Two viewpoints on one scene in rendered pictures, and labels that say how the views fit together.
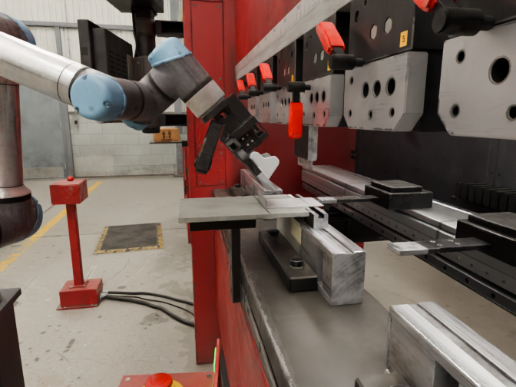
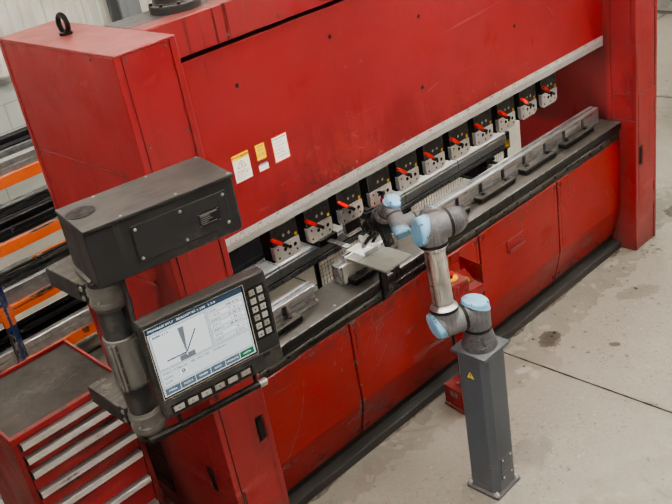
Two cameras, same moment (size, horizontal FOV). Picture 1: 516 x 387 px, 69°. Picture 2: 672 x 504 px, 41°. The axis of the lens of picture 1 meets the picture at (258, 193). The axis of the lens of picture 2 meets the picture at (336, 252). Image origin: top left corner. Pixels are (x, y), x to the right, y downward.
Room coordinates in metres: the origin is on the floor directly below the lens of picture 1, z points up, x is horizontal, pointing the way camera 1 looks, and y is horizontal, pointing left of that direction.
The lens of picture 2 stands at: (2.72, 3.13, 2.95)
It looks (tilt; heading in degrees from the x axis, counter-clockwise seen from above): 27 degrees down; 241
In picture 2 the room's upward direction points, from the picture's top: 10 degrees counter-clockwise
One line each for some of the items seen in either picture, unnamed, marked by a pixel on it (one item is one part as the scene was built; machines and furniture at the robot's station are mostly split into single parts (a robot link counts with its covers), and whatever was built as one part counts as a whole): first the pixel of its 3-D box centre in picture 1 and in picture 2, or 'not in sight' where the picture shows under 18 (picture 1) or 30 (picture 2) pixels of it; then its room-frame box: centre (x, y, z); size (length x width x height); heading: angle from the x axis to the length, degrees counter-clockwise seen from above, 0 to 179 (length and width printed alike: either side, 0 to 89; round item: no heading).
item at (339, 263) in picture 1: (310, 242); (366, 257); (0.78, -0.12, 0.92); 0.39 x 0.06 x 0.10; 11
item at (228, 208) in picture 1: (239, 206); (378, 257); (0.80, 0.04, 1.00); 0.26 x 0.18 x 0.01; 101
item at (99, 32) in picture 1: (111, 69); (208, 338); (1.92, 0.72, 1.42); 0.45 x 0.12 x 0.36; 1
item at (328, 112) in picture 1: (338, 76); (373, 185); (0.66, -0.14, 1.26); 0.15 x 0.09 x 0.17; 11
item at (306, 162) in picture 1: (305, 146); (351, 224); (0.83, -0.10, 1.13); 0.10 x 0.02 x 0.10; 11
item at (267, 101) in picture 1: (279, 91); (312, 219); (1.05, -0.06, 1.26); 0.15 x 0.09 x 0.17; 11
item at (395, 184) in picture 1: (368, 194); (331, 239); (0.87, -0.26, 1.01); 0.26 x 0.12 x 0.05; 101
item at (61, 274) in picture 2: (178, 23); (117, 259); (2.06, 0.41, 1.67); 0.40 x 0.24 x 0.07; 11
